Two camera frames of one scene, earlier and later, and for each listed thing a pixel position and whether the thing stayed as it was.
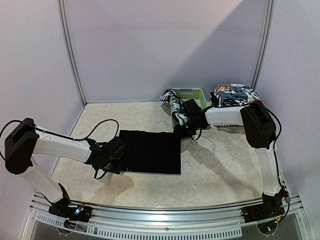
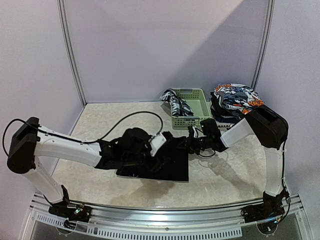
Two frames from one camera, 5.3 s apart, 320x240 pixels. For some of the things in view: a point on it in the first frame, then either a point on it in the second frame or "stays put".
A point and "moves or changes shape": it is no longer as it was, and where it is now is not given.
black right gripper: [184, 126] to [193, 141]
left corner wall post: [61, 8] stays put
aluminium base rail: [216, 221] stays put
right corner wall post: [264, 45] stays put
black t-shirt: [151, 152] moves or changes shape
